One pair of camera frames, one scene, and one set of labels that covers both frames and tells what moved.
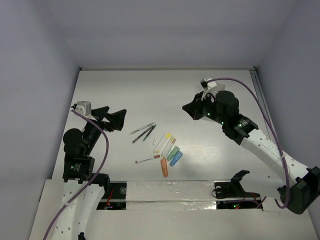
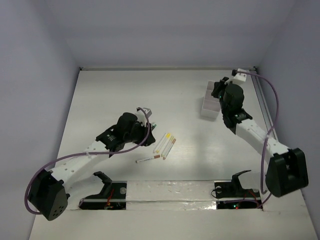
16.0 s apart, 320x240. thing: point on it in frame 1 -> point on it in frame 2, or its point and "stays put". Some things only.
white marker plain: x=160 y=140 stays put
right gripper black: x=193 y=108 -> x=218 y=85
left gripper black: x=100 y=121 -> x=149 y=136
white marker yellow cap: x=163 y=142 stays put
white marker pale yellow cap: x=167 y=146 stays put
